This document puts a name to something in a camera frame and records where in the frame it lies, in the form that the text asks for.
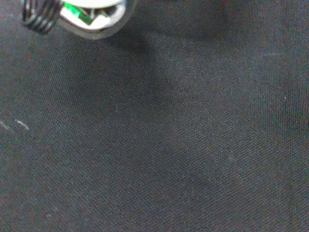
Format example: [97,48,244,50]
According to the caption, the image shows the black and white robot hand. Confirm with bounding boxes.
[21,0,136,41]

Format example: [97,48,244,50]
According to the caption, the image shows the black cloth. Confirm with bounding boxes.
[0,0,309,232]

